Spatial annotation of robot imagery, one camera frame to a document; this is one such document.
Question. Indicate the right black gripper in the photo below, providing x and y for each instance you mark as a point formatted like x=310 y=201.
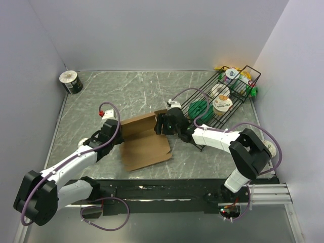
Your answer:
x=162 y=119

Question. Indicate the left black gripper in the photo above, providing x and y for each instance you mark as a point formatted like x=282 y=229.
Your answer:
x=119 y=139

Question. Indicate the brown cardboard box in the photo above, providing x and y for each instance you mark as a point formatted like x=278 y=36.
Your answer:
x=142 y=147

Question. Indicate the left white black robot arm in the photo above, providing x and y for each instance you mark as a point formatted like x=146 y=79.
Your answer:
x=42 y=194

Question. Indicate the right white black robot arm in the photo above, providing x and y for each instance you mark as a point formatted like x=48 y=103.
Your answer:
x=248 y=152

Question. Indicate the tin can brown label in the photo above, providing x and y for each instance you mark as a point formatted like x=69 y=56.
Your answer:
x=80 y=142

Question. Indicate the Chobani yogurt cup in basket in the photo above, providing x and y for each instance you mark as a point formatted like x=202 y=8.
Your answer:
x=221 y=105

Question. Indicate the green black chips can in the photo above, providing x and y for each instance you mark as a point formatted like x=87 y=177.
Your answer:
x=71 y=82

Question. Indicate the blue white yogurt cup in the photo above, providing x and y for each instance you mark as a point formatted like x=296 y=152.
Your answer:
x=231 y=76

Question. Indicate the yellow snack bag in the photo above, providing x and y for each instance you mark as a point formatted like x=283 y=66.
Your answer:
x=243 y=72

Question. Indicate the green snack bag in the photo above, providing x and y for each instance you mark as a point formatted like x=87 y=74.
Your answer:
x=253 y=91

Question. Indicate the red white package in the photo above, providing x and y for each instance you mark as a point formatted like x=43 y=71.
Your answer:
x=250 y=83

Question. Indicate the white yogurt cup on table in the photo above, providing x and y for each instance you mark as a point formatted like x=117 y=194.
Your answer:
x=271 y=147

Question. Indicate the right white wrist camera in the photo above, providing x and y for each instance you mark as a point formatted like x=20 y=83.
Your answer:
x=173 y=104

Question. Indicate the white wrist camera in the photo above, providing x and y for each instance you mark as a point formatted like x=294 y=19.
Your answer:
x=108 y=114
x=173 y=104

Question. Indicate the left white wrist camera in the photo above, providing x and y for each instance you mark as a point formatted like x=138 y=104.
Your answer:
x=108 y=114

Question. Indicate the black wire basket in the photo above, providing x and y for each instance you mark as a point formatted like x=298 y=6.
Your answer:
x=242 y=109

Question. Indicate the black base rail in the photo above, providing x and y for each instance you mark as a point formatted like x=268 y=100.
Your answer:
x=165 y=196

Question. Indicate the aluminium frame rail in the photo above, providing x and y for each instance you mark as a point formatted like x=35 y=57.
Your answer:
x=270 y=194

